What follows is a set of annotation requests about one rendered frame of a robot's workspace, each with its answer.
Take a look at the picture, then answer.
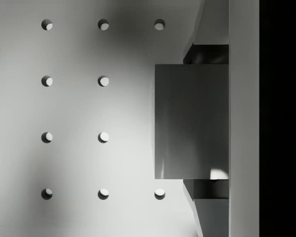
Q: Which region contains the flat-sided can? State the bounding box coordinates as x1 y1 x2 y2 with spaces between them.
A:
154 64 229 180

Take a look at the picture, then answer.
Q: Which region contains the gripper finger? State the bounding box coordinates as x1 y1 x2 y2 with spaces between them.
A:
183 44 229 65
183 179 229 199

